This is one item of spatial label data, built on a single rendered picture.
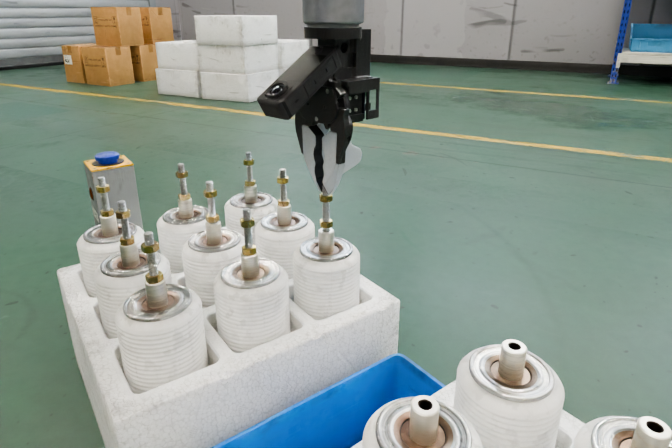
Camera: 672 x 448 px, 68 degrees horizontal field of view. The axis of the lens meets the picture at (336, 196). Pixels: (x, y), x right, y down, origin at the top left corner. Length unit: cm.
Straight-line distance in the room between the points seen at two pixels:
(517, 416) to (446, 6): 545
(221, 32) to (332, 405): 296
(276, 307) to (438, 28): 531
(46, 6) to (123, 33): 211
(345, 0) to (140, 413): 50
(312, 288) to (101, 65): 393
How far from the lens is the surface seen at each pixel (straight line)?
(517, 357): 49
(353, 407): 72
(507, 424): 49
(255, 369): 63
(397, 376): 75
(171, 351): 60
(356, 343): 71
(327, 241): 69
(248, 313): 63
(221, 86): 348
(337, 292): 69
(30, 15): 643
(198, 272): 73
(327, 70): 61
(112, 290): 70
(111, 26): 457
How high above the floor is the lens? 57
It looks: 20 degrees down
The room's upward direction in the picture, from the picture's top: straight up
